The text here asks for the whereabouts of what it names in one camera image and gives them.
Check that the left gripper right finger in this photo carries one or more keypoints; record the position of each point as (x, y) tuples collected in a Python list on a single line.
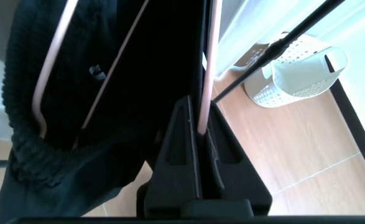
[(238, 186)]

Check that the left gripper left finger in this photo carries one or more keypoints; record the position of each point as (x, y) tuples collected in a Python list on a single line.
[(173, 186)]

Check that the white laundry basket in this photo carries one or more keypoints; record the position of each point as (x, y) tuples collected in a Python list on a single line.
[(294, 81)]

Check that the black clothes rack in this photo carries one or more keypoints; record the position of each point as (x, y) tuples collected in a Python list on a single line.
[(278, 45)]

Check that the beige curtain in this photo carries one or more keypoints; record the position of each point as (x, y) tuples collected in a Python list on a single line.
[(247, 25)]

